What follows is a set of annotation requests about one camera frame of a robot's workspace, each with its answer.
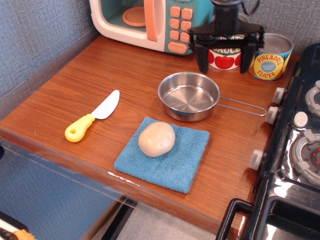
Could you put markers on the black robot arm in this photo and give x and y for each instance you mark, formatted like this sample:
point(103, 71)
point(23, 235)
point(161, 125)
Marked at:
point(227, 1)

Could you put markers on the small steel pot with handle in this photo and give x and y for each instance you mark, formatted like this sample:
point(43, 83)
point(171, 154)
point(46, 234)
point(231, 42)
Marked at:
point(191, 97)

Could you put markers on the teal toy microwave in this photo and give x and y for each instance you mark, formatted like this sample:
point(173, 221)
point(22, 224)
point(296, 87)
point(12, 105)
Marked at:
point(159, 25)

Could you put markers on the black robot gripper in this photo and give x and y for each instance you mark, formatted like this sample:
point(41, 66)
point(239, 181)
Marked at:
point(226, 31)

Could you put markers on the pineapple slices can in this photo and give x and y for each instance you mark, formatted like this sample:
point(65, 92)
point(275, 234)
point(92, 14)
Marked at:
point(270, 62)

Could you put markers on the orange fuzzy object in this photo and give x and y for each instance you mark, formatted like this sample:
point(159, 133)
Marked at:
point(23, 235)

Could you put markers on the blue folded cloth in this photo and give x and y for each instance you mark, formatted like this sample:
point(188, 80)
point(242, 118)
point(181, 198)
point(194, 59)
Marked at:
point(174, 170)

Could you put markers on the black toy stove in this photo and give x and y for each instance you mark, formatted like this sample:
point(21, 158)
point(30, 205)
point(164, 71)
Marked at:
point(286, 204)

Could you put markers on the toy knife yellow handle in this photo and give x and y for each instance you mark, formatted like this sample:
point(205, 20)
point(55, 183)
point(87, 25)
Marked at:
point(76, 131)

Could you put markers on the tomato sauce can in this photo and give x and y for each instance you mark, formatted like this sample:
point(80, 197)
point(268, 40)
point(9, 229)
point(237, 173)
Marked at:
point(227, 58)

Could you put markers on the beige toy potato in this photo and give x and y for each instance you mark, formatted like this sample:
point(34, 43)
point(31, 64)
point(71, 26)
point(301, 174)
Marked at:
point(157, 139)

